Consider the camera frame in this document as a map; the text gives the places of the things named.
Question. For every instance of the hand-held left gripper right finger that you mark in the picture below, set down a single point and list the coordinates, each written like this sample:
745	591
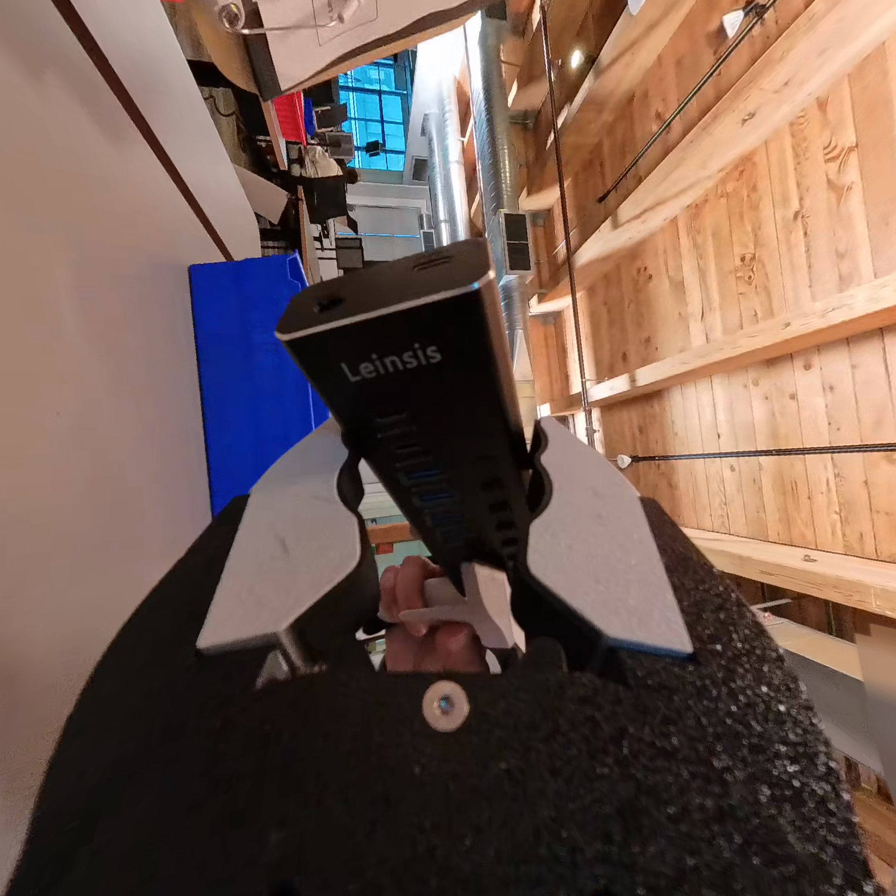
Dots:
602	560

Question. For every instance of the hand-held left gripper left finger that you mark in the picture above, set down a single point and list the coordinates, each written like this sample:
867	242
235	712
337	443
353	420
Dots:
294	546

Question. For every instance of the black usb hub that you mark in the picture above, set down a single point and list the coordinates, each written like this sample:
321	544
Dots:
406	392

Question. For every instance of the person's right hand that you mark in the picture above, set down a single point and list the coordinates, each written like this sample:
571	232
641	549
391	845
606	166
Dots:
434	644

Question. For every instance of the blue plastic bin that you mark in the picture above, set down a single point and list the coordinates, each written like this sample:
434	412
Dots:
245	364

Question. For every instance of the black ceiling rod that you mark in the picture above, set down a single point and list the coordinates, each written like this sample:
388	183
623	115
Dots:
686	105
770	453

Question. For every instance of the black computer monitor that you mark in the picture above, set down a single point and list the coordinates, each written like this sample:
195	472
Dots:
350	252
325	199

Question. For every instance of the white vent box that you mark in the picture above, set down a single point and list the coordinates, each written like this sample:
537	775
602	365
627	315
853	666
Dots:
518	241

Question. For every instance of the thin metal ceiling pipe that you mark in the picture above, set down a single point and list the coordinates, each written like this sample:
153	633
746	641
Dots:
563	210

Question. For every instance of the white slanted panel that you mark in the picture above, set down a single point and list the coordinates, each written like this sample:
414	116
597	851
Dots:
262	192

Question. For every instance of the red plastic bin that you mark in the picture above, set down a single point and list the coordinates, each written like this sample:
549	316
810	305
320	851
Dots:
288	119

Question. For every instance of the large paned window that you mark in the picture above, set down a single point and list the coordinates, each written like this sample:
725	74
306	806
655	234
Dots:
378	119

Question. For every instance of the round ceiling light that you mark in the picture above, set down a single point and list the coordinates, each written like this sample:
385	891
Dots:
575	59

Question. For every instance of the pale board with paper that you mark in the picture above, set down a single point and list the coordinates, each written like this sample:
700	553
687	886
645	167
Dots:
392	35

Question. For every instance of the small silver air duct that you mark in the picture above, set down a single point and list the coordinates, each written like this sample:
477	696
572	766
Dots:
448	175

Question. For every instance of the large silver air duct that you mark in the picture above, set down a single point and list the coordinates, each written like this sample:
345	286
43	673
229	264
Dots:
498	140

